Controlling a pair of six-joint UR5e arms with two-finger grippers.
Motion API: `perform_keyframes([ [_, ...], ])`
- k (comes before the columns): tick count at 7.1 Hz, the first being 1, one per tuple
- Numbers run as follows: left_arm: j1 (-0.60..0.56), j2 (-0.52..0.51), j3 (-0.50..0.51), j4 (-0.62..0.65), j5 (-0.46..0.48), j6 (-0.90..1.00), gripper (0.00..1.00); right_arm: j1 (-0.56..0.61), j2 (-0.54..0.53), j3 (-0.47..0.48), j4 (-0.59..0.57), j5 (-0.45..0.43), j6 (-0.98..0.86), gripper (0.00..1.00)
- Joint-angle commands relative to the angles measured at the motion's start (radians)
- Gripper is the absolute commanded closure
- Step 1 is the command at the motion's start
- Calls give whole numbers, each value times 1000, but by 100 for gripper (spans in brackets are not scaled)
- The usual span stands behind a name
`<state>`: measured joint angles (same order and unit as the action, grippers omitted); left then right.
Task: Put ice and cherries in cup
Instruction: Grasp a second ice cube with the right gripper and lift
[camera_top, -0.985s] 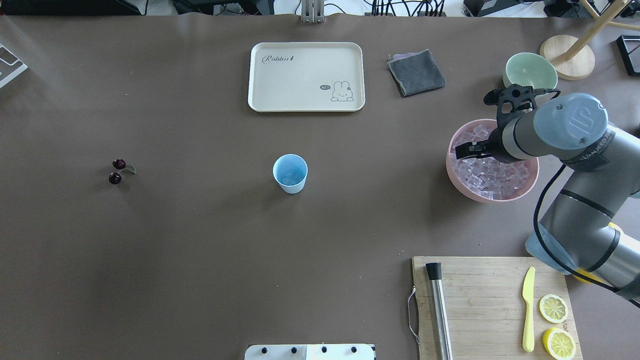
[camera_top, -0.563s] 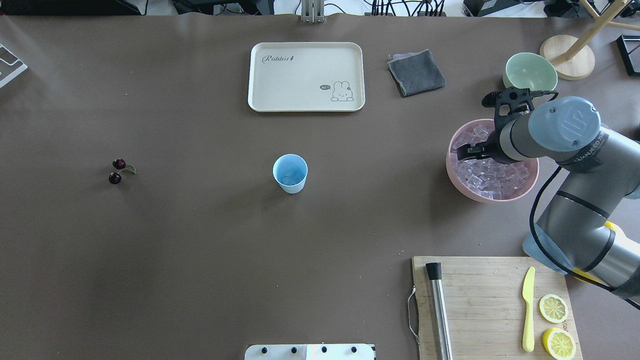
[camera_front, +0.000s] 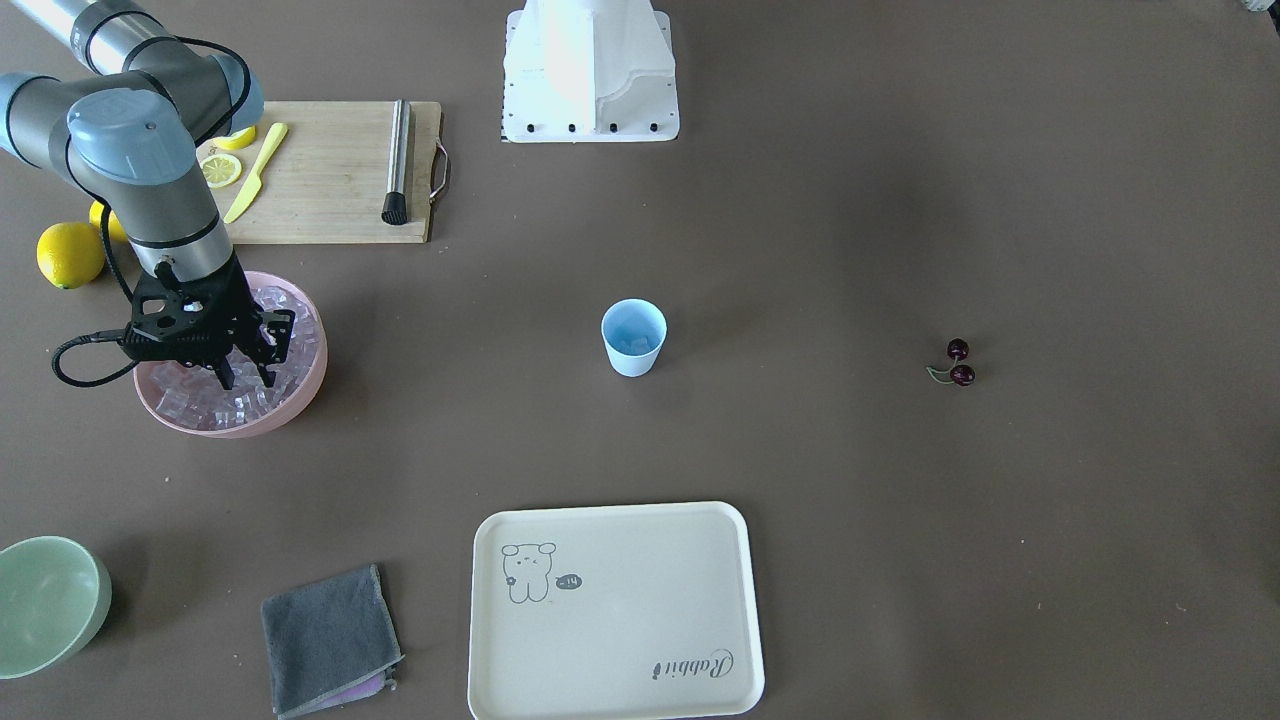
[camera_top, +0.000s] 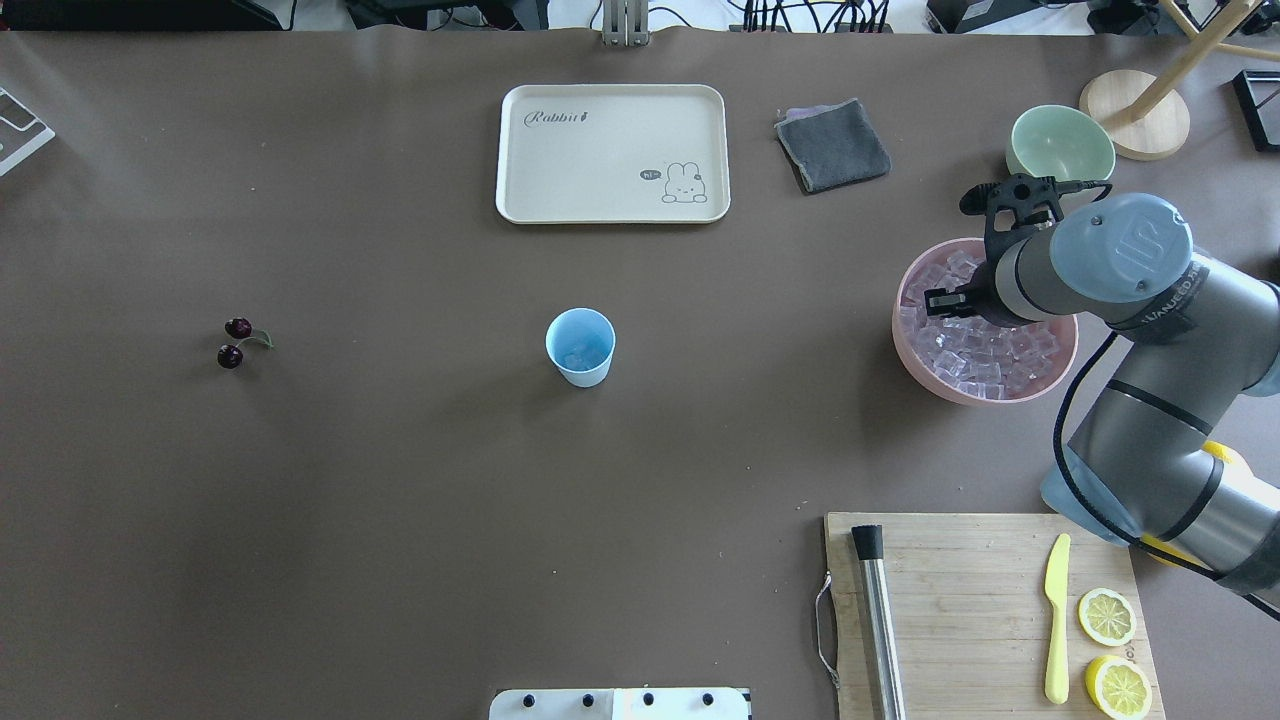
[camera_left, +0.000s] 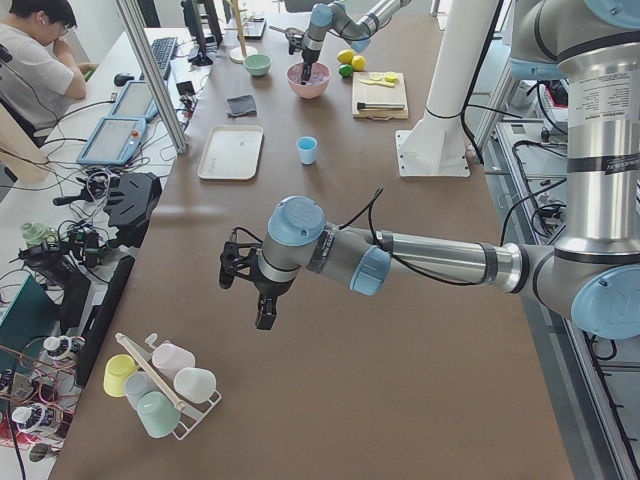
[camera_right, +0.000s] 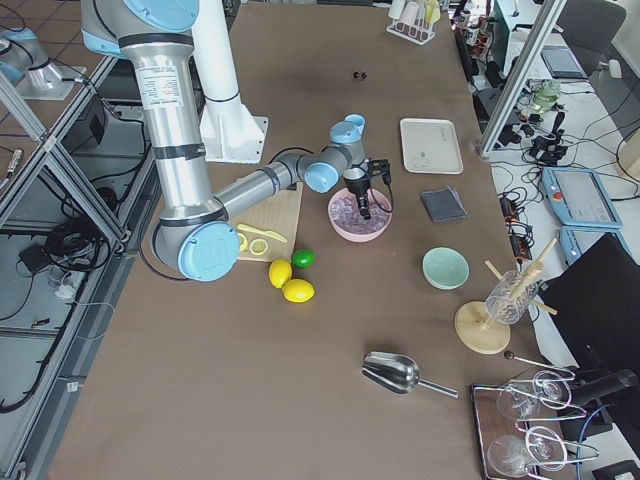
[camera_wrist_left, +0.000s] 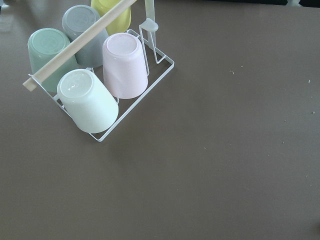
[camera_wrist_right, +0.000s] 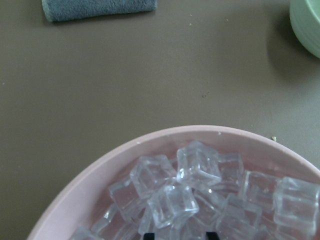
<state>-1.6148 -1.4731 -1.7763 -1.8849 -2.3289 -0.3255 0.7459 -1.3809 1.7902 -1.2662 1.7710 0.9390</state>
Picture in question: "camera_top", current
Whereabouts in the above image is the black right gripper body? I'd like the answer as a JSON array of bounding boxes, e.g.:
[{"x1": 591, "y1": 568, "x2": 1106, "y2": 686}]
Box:
[{"x1": 963, "y1": 263, "x2": 1012, "y2": 328}]

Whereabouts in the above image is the dark cherries pair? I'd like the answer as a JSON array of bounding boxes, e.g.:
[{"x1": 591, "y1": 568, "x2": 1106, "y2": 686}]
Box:
[{"x1": 216, "y1": 316, "x2": 275, "y2": 370}]

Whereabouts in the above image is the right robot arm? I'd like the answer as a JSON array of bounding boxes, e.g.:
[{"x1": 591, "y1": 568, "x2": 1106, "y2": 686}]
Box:
[{"x1": 925, "y1": 176, "x2": 1277, "y2": 616}]

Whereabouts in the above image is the pink bowl of ice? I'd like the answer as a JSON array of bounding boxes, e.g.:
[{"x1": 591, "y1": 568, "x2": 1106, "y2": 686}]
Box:
[{"x1": 891, "y1": 238, "x2": 1079, "y2": 406}]

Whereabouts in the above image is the wooden cup tree stand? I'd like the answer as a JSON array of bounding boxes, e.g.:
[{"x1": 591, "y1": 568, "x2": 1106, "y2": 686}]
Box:
[{"x1": 1079, "y1": 1, "x2": 1277, "y2": 161}]

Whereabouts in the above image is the light blue cup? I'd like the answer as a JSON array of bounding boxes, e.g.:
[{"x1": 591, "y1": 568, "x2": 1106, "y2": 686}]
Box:
[{"x1": 545, "y1": 307, "x2": 617, "y2": 388}]

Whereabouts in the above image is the mint green bowl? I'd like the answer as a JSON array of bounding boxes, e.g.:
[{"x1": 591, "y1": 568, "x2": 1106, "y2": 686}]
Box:
[{"x1": 1005, "y1": 105, "x2": 1116, "y2": 182}]

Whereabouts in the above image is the grey folded cloth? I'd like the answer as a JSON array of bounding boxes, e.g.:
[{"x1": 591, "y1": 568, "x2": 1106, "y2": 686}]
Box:
[{"x1": 774, "y1": 97, "x2": 892, "y2": 195}]

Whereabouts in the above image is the metal muddler black tip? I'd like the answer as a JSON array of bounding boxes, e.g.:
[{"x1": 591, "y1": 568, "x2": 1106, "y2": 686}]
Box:
[{"x1": 850, "y1": 524, "x2": 908, "y2": 719}]

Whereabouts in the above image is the yellow lemon upper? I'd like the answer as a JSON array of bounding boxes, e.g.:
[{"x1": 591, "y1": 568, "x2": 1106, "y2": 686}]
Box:
[{"x1": 1203, "y1": 439, "x2": 1254, "y2": 477}]

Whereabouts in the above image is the yellow lemon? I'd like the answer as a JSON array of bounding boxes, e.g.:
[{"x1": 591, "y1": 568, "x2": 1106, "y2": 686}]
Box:
[
  {"x1": 1203, "y1": 439, "x2": 1254, "y2": 477},
  {"x1": 1140, "y1": 534, "x2": 1201, "y2": 568}
]

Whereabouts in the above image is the yellow plastic knife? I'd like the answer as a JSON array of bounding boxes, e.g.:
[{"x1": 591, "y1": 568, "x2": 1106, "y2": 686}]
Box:
[{"x1": 1043, "y1": 533, "x2": 1071, "y2": 705}]

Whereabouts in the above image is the yellow lemon lower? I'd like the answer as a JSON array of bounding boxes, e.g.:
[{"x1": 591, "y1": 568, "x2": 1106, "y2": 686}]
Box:
[{"x1": 1140, "y1": 534, "x2": 1201, "y2": 568}]

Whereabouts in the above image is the wooden cutting board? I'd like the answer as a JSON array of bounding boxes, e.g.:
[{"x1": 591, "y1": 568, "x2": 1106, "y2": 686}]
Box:
[{"x1": 824, "y1": 512, "x2": 1158, "y2": 719}]

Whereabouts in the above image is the lemon slice inner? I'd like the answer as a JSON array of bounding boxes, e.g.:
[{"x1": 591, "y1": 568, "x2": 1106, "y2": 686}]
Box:
[{"x1": 1076, "y1": 587, "x2": 1137, "y2": 647}]

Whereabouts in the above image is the black framed glass tray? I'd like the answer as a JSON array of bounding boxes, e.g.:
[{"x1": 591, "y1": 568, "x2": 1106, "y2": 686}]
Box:
[{"x1": 1231, "y1": 69, "x2": 1279, "y2": 154}]

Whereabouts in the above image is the cream rabbit tray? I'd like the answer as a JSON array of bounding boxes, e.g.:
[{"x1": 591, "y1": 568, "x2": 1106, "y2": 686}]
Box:
[{"x1": 495, "y1": 85, "x2": 731, "y2": 225}]

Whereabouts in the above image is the lemon slice near edge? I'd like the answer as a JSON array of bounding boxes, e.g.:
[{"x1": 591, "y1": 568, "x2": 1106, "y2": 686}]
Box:
[{"x1": 1084, "y1": 655, "x2": 1155, "y2": 719}]

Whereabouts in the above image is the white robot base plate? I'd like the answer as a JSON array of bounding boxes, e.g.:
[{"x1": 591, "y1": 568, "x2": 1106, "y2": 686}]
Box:
[{"x1": 488, "y1": 685, "x2": 753, "y2": 719}]

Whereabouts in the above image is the white wire cup rack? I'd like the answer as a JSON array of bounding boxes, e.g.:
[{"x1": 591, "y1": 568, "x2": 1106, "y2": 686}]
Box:
[{"x1": 0, "y1": 88, "x2": 56, "y2": 176}]

